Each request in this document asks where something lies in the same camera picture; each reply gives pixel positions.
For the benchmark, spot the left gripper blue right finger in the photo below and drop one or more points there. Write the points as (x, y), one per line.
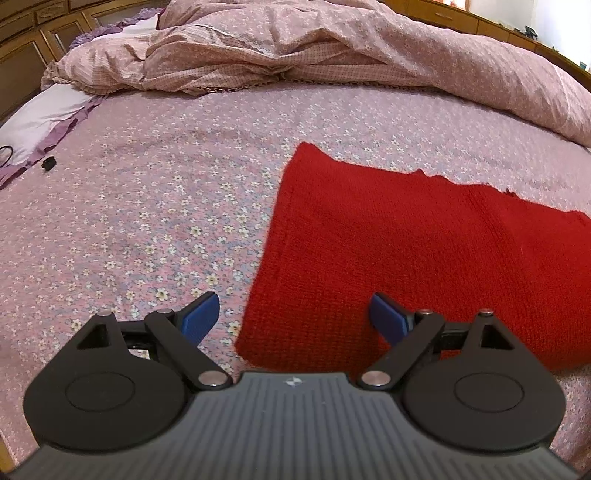
(410, 336)

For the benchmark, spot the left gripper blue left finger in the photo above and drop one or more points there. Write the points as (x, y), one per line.
(176, 336)

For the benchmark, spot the red knit cardigan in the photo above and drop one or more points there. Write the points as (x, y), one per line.
(341, 233)

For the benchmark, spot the pink floral bed sheet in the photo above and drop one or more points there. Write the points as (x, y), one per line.
(157, 198)

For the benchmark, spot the small black clip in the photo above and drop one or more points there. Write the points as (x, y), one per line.
(49, 163)

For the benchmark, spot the white purple frilled pillow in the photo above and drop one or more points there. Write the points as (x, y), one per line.
(41, 123)

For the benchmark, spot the pink floral duvet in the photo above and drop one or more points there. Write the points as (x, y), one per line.
(202, 46)

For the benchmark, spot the wooden headboard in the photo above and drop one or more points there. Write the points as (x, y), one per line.
(36, 32)

